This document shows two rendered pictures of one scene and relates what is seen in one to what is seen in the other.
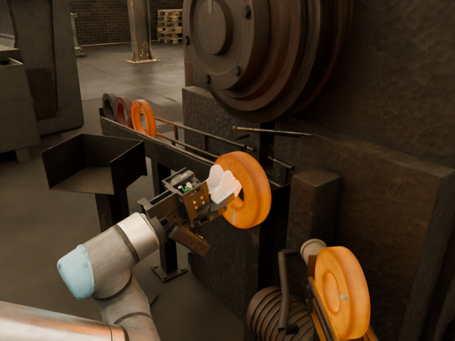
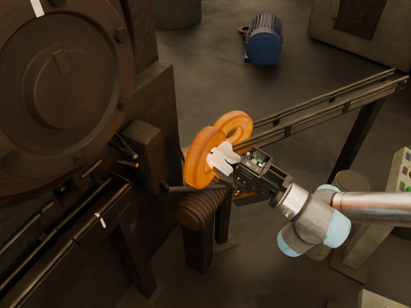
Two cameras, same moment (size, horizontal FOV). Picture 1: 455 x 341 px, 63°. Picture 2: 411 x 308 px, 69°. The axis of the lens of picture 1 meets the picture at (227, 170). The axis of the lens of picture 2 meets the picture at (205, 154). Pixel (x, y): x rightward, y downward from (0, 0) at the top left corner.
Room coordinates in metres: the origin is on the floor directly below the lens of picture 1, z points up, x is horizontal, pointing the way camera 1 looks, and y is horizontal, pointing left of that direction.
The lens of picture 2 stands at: (0.85, 0.44, 1.36)
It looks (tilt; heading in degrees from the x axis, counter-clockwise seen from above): 46 degrees down; 248
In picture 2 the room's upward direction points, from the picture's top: straight up
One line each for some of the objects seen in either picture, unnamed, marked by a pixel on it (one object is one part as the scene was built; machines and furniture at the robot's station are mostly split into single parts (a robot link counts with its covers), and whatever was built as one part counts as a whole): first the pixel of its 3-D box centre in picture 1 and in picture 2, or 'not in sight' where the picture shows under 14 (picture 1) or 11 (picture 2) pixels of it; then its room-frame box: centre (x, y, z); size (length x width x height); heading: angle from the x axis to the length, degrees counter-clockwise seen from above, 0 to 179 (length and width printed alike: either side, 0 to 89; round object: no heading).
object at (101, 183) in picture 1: (108, 235); not in sight; (1.17, 0.45, 0.36); 0.26 x 0.20 x 0.72; 72
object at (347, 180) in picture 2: not in sight; (331, 219); (0.11, 0.01, 0.26); 0.12 x 0.12 x 0.52
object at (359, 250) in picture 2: not in sight; (378, 223); (-0.02, 0.12, 0.31); 0.24 x 0.16 x 0.62; 37
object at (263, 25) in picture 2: not in sight; (265, 36); (-0.58, -1.74, 0.17); 0.57 x 0.31 x 0.34; 57
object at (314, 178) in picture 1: (313, 217); (145, 158); (0.79, -0.21, 0.68); 0.11 x 0.08 x 0.24; 127
